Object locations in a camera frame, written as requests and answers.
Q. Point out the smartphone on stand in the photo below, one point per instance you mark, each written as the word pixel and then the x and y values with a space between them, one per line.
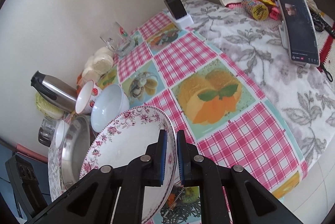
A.
pixel 299 31

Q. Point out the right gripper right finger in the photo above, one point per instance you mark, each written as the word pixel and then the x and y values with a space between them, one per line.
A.
pixel 228 195

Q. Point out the glass teapot dark handle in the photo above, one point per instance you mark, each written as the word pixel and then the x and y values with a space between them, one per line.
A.
pixel 46 131

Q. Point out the steel thermos jug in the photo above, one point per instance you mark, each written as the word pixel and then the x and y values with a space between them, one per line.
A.
pixel 55 91

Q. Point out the black charger on power strip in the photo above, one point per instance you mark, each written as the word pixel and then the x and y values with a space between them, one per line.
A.
pixel 178 14

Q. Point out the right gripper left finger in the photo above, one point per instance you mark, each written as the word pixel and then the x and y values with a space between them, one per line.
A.
pixel 110 195

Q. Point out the glass mug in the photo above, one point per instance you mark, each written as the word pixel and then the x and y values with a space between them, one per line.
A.
pixel 117 40

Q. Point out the checkered pink tablecloth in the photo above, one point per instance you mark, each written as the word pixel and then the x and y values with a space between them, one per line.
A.
pixel 220 109

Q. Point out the grey floral cloth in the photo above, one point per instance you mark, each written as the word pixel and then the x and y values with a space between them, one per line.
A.
pixel 303 96

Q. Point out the round pink floral plate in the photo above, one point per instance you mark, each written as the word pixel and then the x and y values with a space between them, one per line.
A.
pixel 125 138

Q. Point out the small red flower bowl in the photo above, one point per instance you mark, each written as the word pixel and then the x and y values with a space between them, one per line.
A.
pixel 110 104

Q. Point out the bag of steamed buns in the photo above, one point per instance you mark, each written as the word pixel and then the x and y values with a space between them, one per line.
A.
pixel 97 65

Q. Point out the napa cabbage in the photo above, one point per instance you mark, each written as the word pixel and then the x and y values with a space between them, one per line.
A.
pixel 47 109

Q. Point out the orange snack packet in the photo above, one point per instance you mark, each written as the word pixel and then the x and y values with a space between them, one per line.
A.
pixel 78 84

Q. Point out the strawberry pattern bowl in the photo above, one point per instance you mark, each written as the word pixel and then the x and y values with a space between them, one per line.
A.
pixel 87 98

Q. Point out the stainless steel round plate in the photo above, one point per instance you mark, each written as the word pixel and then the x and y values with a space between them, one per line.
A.
pixel 75 146

